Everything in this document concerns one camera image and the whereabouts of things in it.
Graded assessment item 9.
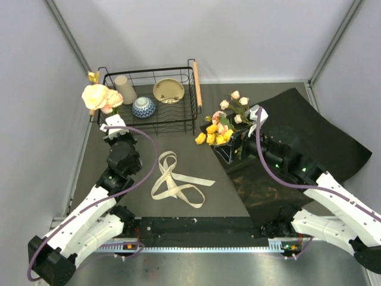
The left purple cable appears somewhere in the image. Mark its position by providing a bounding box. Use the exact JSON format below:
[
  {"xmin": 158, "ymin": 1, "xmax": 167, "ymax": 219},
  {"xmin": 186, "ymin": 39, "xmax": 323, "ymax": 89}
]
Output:
[{"xmin": 27, "ymin": 125, "xmax": 159, "ymax": 282}]

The black wrapping paper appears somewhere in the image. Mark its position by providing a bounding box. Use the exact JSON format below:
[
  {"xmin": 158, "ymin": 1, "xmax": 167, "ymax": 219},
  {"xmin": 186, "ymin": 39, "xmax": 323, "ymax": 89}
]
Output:
[{"xmin": 215, "ymin": 88, "xmax": 372, "ymax": 227}]

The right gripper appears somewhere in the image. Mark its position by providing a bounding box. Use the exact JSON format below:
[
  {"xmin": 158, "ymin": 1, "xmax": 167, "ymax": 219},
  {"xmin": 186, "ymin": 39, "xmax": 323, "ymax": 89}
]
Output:
[{"xmin": 214, "ymin": 122, "xmax": 285, "ymax": 170}]

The cream floral plate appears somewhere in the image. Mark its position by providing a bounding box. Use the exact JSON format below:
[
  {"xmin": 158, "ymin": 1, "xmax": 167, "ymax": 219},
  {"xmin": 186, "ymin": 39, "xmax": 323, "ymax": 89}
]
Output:
[{"xmin": 153, "ymin": 78, "xmax": 185, "ymax": 104}]

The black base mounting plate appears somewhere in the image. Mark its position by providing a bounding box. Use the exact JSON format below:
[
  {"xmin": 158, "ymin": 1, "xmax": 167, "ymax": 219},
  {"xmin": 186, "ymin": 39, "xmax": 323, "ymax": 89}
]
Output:
[{"xmin": 135, "ymin": 217, "xmax": 268, "ymax": 247}]

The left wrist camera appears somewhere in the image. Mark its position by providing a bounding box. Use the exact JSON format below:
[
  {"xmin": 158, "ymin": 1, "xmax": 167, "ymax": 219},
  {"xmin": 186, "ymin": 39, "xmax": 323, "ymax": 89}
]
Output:
[{"xmin": 99, "ymin": 114, "xmax": 129, "ymax": 140}]

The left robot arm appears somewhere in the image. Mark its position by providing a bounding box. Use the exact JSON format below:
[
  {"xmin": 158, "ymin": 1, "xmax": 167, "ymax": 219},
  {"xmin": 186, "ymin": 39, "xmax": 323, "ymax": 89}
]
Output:
[{"xmin": 27, "ymin": 126, "xmax": 142, "ymax": 285}]

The blue white patterned bowl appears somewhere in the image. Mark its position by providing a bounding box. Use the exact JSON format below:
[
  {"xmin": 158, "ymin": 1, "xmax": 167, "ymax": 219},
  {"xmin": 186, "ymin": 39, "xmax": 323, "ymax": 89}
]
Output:
[{"xmin": 132, "ymin": 97, "xmax": 156, "ymax": 119}]

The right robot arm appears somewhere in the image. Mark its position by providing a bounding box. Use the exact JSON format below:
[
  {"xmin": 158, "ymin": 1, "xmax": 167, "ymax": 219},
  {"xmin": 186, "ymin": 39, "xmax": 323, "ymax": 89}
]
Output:
[{"xmin": 214, "ymin": 126, "xmax": 380, "ymax": 273}]

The purple cable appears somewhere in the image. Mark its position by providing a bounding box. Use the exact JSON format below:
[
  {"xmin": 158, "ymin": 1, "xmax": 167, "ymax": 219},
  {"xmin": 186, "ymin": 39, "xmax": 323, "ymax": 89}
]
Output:
[
  {"xmin": 27, "ymin": 125, "xmax": 159, "ymax": 282},
  {"xmin": 254, "ymin": 107, "xmax": 381, "ymax": 259}
]

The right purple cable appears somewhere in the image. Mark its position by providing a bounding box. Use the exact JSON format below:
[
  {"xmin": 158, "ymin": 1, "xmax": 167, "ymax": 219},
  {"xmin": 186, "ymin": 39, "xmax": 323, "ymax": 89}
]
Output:
[{"xmin": 254, "ymin": 107, "xmax": 381, "ymax": 259}]

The yellow rose bunch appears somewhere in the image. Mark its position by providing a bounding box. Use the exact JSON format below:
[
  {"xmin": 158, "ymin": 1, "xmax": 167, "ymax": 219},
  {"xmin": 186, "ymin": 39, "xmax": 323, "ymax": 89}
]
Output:
[{"xmin": 195, "ymin": 123, "xmax": 235, "ymax": 146}]

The pink peony stem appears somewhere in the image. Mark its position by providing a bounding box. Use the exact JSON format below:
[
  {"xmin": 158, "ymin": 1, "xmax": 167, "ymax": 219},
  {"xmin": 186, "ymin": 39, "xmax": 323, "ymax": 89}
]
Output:
[{"xmin": 205, "ymin": 111, "xmax": 235, "ymax": 135}]

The large peach peony stem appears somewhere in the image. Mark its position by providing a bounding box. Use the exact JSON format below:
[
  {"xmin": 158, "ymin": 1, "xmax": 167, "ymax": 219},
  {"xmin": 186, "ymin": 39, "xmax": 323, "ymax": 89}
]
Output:
[{"xmin": 82, "ymin": 71, "xmax": 123, "ymax": 116}]

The grey slotted cable duct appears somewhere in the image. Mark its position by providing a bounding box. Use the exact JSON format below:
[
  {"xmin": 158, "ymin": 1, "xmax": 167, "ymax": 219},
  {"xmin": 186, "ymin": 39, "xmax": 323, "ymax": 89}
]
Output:
[{"xmin": 95, "ymin": 240, "xmax": 302, "ymax": 255}]

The white printed ribbon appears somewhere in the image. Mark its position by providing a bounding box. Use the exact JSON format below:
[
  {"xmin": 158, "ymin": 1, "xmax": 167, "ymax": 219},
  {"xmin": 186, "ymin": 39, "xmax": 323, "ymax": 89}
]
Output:
[{"xmin": 151, "ymin": 151, "xmax": 215, "ymax": 209}]

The pale pink rose spray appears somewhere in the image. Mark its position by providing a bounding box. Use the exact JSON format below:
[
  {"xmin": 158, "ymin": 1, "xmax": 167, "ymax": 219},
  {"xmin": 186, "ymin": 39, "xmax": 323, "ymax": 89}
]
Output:
[{"xmin": 220, "ymin": 91, "xmax": 252, "ymax": 126}]

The beige paper cup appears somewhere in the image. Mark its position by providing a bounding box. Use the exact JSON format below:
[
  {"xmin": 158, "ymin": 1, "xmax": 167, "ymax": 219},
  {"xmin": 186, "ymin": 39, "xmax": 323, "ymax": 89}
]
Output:
[{"xmin": 115, "ymin": 75, "xmax": 137, "ymax": 105}]

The black wire dish rack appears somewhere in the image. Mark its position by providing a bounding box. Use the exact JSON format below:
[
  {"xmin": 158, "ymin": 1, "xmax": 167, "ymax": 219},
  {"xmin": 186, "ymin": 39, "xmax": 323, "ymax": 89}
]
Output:
[{"xmin": 100, "ymin": 58, "xmax": 202, "ymax": 135}]

